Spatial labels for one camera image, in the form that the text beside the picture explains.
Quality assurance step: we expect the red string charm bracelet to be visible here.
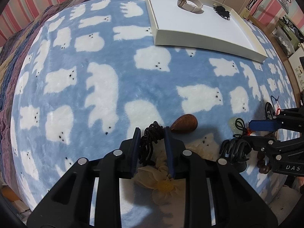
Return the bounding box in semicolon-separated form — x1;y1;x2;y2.
270;95;282;116

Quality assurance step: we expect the black plastic hair claw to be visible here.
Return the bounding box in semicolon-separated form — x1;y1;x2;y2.
219;138;251;173

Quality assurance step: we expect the dark wooden bead bracelet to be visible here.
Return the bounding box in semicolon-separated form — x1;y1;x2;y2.
257;150;272;174

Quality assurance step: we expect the cream flower scrunchie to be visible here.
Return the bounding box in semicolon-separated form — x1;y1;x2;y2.
135;132;219;206

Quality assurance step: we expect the black scrunchie with charm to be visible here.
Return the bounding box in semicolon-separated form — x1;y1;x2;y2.
213;4;230;20

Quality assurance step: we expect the cream strap wristwatch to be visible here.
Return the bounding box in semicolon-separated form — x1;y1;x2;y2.
177;0;203;13

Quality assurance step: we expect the orange gourd red knot charm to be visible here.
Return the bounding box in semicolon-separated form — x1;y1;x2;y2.
247;128;254;135

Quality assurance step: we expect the bear pattern white box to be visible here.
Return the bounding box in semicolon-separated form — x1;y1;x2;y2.
289;44;303;92

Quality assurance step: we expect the green storage box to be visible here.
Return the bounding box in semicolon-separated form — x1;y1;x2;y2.
273;15;303;58

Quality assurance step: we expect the wooden desk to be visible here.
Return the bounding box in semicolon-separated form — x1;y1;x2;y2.
248;15;301;107

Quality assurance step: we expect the blue polar bear blanket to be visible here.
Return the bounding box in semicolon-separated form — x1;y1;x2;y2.
11;0;295;209

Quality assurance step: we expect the white cardboard tray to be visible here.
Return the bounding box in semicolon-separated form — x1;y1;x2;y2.
145;0;267;62

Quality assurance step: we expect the striped knitted blanket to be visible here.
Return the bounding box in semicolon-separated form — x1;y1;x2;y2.
0;0;102;191

